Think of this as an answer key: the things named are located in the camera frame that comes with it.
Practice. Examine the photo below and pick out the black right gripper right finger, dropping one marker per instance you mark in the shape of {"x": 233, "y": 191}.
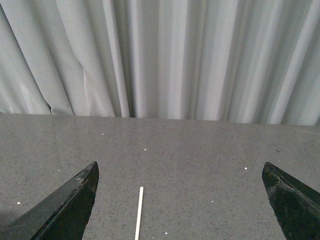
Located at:
{"x": 295, "y": 204}

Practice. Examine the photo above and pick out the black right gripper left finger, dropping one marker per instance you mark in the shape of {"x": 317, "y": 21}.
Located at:
{"x": 63, "y": 215}

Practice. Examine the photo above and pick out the white chopstick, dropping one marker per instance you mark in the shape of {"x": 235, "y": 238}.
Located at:
{"x": 139, "y": 213}

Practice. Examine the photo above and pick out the grey curtain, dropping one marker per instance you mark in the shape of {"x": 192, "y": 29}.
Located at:
{"x": 242, "y": 61}

